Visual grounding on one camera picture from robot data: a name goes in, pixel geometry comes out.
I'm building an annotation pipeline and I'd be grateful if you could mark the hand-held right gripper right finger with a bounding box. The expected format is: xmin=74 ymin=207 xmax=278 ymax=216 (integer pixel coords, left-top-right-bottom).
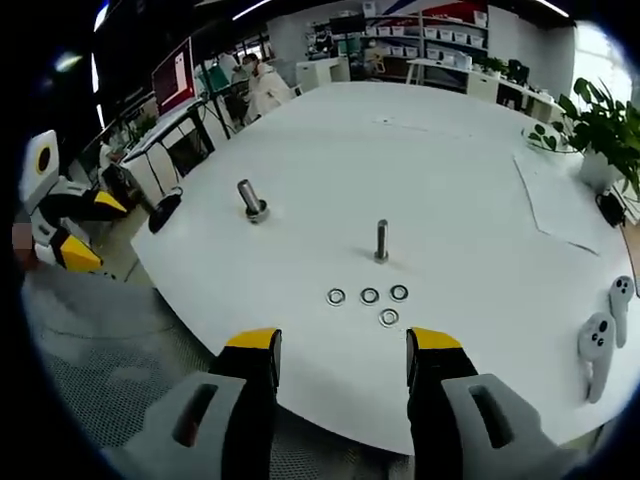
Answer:
xmin=405 ymin=327 xmax=576 ymax=480

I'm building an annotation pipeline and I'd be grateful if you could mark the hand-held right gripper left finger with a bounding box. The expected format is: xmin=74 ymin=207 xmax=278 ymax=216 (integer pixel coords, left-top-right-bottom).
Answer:
xmin=102 ymin=327 xmax=283 ymax=480

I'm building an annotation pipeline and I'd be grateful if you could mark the small threaded steel stud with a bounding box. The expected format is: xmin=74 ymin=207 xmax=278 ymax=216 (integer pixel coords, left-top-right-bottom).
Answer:
xmin=372 ymin=218 xmax=391 ymax=265

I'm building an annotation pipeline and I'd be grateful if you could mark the large threaded steel stud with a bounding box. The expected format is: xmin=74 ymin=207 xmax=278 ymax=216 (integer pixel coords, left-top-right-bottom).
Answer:
xmin=236 ymin=178 xmax=272 ymax=225

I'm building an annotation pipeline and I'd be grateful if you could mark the black computer mouse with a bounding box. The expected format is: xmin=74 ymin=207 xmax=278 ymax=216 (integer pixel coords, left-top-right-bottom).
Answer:
xmin=148 ymin=193 xmax=182 ymax=235

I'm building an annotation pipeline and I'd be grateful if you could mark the white side desk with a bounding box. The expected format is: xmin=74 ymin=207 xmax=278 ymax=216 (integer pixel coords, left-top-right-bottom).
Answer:
xmin=119 ymin=99 xmax=217 ymax=201

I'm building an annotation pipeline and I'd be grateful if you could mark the computer monitor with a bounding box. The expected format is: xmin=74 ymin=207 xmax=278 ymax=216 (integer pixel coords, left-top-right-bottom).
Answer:
xmin=151 ymin=38 xmax=197 ymax=119

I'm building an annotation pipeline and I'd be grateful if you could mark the white handheld controller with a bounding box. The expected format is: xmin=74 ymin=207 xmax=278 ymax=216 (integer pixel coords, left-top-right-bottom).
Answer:
xmin=608 ymin=274 xmax=635 ymax=350
xmin=578 ymin=312 xmax=617 ymax=403

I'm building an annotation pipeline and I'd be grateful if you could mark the white paper sheet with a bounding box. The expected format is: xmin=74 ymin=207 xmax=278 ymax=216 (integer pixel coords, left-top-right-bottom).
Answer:
xmin=513 ymin=149 xmax=601 ymax=256

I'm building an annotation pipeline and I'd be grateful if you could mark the small black device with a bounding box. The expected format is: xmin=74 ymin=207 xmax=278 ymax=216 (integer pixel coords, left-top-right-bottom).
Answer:
xmin=594 ymin=191 xmax=627 ymax=229

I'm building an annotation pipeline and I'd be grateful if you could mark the white plant pot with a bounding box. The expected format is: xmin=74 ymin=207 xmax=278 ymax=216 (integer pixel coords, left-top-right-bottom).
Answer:
xmin=579 ymin=148 xmax=626 ymax=192

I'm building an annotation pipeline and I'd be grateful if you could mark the white counter desk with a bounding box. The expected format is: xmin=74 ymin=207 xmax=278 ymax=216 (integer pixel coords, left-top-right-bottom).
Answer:
xmin=405 ymin=57 xmax=566 ymax=122

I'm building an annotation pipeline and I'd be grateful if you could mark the green potted plant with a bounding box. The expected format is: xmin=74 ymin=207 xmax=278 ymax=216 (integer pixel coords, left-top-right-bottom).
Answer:
xmin=527 ymin=77 xmax=640 ymax=201

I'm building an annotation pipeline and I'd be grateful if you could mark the small plant on counter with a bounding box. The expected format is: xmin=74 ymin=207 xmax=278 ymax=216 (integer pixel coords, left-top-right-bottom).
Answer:
xmin=479 ymin=55 xmax=509 ymax=76

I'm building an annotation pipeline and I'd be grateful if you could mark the storage shelving with white bins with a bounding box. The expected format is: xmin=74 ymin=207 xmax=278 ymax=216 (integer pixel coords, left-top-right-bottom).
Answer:
xmin=359 ymin=9 xmax=491 ymax=86

